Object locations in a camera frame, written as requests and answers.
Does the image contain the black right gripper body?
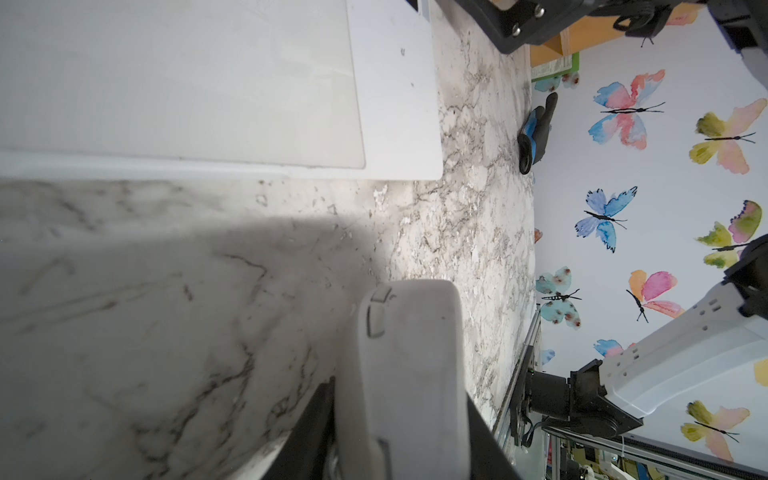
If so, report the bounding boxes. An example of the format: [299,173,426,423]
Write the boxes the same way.
[456,0,603,54]

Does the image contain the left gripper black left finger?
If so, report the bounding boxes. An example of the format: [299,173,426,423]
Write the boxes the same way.
[262,377,335,480]

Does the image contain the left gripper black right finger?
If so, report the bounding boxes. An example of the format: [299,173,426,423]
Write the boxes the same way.
[467,397,522,480]

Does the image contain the grey wireless mouse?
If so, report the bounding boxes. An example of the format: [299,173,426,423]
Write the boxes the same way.
[335,279,470,479]

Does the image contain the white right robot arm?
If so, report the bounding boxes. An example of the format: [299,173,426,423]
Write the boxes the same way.
[508,18,767,443]

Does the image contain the silver laptop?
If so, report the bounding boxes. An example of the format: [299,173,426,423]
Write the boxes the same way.
[1,1,443,181]

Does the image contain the green and white leaflet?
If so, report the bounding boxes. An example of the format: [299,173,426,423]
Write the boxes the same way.
[531,52,580,82]

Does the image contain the wooden desktop shelf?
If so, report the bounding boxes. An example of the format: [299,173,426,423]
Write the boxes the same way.
[530,1,704,67]

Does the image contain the black and blue work glove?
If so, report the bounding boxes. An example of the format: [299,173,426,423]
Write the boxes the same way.
[517,92,558,175]

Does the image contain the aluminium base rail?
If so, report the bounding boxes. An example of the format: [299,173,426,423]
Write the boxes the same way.
[491,311,767,479]

